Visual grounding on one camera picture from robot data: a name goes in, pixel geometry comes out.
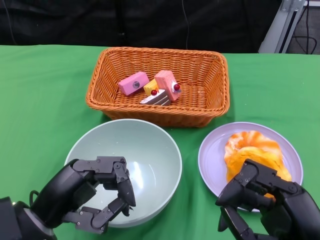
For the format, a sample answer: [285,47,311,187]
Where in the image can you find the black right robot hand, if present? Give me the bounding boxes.
[215,158,320,240]

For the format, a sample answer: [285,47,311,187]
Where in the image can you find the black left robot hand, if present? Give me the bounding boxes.
[31,156,137,235]

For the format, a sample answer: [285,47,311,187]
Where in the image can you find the golden orange ring bread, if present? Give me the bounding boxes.
[224,146,293,198]

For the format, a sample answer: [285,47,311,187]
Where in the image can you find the orange white striped bread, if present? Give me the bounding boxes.
[224,130,283,163]

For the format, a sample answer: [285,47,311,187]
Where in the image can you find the grey-green bowl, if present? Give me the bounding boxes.
[64,118,183,228]

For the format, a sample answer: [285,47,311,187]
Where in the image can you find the lavender round plate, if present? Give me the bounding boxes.
[197,121,304,213]

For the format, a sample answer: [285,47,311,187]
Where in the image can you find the pink cake slice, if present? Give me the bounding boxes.
[117,71,148,96]

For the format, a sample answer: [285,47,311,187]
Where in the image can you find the chocolate cake slice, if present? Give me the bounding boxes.
[139,88,172,106]

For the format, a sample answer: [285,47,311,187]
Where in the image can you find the orange wicker basket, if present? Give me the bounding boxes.
[85,46,230,128]

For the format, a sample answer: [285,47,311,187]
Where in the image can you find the yellow cake slice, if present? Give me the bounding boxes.
[143,79,160,96]

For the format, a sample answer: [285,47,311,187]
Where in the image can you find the salmon red cake slice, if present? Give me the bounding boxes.
[154,69,181,102]

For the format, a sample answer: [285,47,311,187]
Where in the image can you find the green tablecloth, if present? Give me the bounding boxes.
[0,44,320,240]

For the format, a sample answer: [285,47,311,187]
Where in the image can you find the black backdrop curtain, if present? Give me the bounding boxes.
[0,0,285,54]

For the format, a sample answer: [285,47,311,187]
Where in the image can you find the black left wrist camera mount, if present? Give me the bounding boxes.
[0,196,58,240]

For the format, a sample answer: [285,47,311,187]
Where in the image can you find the grey aluminium frame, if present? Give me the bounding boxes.
[258,0,308,54]

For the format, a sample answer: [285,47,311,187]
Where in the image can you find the black looped floor cables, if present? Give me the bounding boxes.
[292,4,320,55]

